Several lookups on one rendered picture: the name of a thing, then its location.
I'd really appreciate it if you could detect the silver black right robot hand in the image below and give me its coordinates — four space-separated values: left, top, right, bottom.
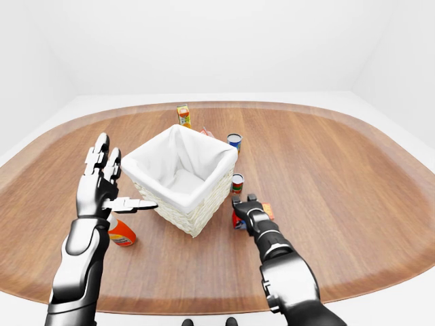
231 193 273 236

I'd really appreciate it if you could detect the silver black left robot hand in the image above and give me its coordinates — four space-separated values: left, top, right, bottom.
75 132 159 221

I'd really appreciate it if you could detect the red orange butter box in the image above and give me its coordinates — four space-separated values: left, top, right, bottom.
232 202 276 231

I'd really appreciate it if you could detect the white wicker basket with liner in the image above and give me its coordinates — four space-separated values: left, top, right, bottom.
120 124 239 238

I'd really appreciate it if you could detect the red labelled tin can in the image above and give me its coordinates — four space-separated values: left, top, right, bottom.
230 173 245 195

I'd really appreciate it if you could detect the white orange bottle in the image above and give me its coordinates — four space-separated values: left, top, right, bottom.
107 213 137 248

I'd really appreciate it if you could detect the blue labelled tin can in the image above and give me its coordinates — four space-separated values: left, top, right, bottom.
226 132 244 154

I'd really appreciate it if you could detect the orange juice carton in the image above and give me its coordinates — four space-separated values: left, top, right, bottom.
176 103 192 130

